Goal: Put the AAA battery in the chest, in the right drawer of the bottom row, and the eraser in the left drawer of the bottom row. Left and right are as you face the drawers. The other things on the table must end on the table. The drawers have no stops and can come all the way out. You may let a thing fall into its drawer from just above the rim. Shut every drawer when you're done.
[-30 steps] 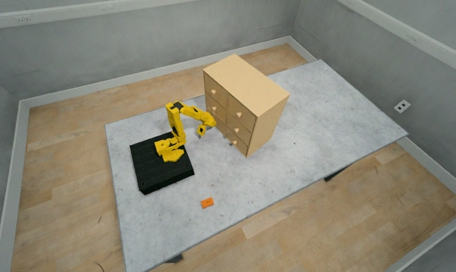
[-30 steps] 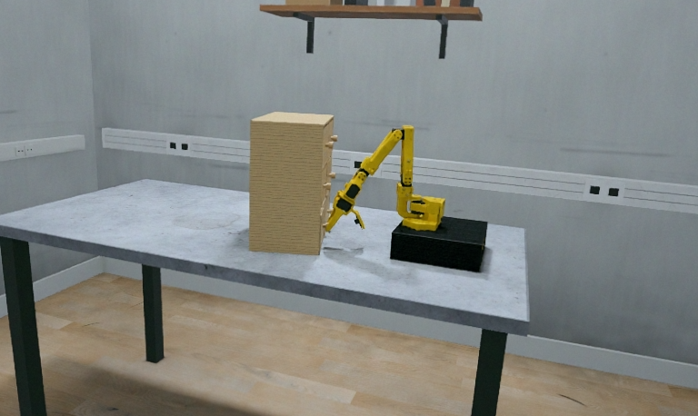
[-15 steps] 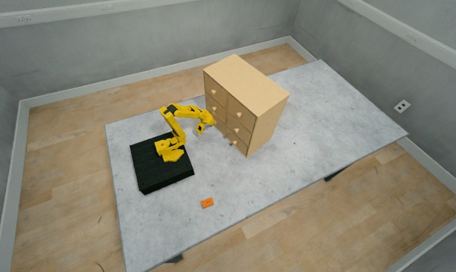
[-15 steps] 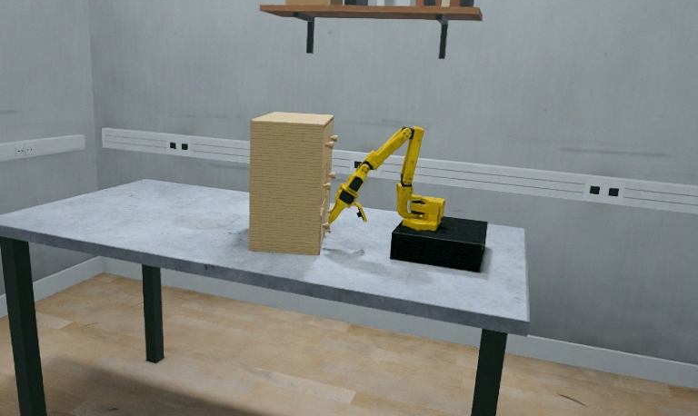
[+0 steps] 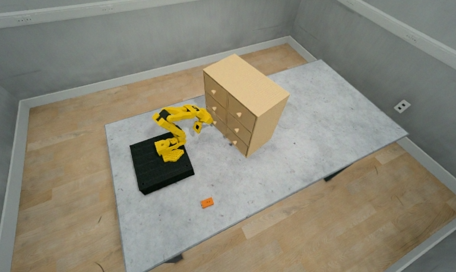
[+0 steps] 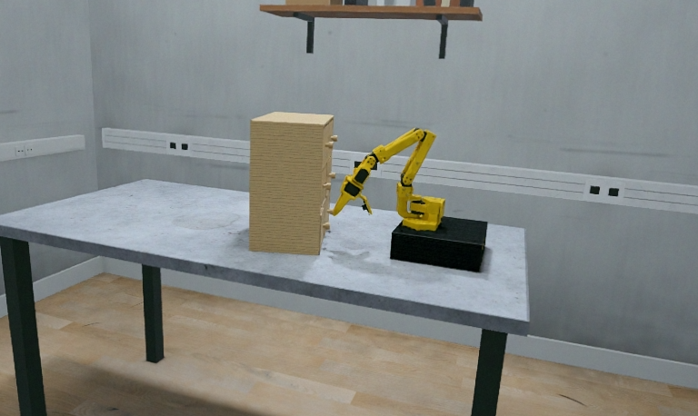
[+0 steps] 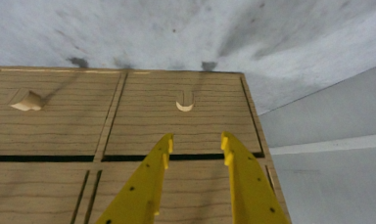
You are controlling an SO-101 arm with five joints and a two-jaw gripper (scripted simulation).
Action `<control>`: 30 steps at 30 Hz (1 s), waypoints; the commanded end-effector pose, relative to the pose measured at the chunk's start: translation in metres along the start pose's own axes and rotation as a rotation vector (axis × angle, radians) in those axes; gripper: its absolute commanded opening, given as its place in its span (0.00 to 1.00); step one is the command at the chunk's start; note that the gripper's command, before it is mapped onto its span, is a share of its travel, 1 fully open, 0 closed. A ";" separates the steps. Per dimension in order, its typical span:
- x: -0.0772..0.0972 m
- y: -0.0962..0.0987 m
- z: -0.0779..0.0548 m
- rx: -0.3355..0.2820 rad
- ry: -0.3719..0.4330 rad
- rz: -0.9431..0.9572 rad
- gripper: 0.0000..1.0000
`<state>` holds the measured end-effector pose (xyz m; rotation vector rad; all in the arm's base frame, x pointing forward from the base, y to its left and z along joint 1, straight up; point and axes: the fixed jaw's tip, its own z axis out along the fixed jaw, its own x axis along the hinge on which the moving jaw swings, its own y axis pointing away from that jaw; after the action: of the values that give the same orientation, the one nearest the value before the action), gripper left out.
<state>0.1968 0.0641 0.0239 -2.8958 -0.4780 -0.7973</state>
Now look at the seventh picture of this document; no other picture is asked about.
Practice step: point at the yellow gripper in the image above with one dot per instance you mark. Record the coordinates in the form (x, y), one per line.
(253, 200)

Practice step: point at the tan wooden chest of drawers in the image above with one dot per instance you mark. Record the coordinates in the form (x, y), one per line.
(102, 161)

